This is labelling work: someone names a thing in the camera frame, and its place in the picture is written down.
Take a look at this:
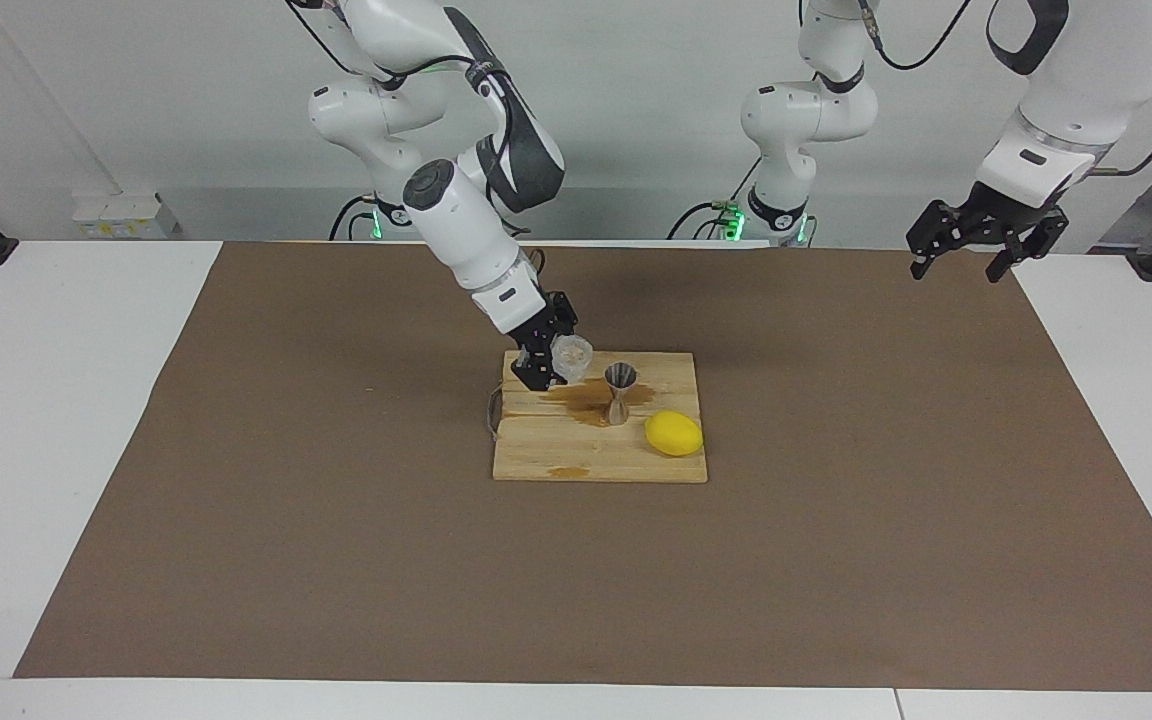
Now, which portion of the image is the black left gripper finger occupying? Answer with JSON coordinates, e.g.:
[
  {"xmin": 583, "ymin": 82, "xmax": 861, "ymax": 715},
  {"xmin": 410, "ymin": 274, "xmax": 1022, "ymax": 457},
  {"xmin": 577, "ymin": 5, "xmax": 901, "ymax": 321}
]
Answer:
[
  {"xmin": 906, "ymin": 200, "xmax": 959, "ymax": 281},
  {"xmin": 984, "ymin": 208, "xmax": 1070, "ymax": 284}
]

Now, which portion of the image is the clear glass cup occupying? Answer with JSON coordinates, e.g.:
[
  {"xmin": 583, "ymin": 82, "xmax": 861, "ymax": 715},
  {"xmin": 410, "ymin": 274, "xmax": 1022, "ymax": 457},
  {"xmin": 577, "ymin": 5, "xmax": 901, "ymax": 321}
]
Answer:
[{"xmin": 548, "ymin": 335, "xmax": 596, "ymax": 387}]

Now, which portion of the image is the steel double jigger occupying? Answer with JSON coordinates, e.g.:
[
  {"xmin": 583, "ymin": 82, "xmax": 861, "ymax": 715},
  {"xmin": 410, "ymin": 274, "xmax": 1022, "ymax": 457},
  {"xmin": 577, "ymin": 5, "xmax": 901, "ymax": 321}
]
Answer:
[{"xmin": 603, "ymin": 362, "xmax": 638, "ymax": 428}]

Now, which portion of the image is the wooden cutting board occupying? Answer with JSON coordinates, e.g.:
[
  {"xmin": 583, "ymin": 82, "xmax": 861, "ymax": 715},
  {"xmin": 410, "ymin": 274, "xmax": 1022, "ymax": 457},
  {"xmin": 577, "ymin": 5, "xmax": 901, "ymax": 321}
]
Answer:
[{"xmin": 484, "ymin": 349, "xmax": 709, "ymax": 484}]

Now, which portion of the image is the yellow lemon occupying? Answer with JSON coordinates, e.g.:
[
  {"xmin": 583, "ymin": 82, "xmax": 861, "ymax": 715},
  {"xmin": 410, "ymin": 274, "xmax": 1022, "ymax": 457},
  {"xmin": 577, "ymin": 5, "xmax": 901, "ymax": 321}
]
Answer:
[{"xmin": 644, "ymin": 410, "xmax": 705, "ymax": 458}]

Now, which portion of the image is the brown table mat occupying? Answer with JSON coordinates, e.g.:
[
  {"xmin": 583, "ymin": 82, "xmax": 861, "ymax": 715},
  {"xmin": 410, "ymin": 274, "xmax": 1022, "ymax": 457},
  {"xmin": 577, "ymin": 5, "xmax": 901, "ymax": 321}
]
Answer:
[{"xmin": 14, "ymin": 240, "xmax": 1152, "ymax": 691}]

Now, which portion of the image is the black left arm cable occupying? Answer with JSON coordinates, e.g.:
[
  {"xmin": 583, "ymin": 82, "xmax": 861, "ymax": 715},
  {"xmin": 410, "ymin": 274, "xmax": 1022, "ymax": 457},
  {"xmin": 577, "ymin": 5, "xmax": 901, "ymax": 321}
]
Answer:
[{"xmin": 861, "ymin": 0, "xmax": 1152, "ymax": 179}]

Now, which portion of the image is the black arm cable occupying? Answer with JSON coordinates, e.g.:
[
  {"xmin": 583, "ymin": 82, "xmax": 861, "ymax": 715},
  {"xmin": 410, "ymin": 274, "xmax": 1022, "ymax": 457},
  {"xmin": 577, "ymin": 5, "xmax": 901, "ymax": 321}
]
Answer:
[
  {"xmin": 286, "ymin": 0, "xmax": 549, "ymax": 273},
  {"xmin": 861, "ymin": 0, "xmax": 1152, "ymax": 179}
]

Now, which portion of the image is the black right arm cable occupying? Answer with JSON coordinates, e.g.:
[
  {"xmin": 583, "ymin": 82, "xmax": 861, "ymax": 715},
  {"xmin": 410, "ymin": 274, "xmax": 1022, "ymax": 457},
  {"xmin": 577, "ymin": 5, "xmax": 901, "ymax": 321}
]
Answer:
[{"xmin": 286, "ymin": 0, "xmax": 549, "ymax": 273}]

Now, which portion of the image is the white wall outlet box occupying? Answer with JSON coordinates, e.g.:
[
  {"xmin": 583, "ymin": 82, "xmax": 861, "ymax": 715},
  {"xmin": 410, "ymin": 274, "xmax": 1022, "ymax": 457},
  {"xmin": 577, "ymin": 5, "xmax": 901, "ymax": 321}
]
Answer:
[{"xmin": 71, "ymin": 193, "xmax": 177, "ymax": 239}]

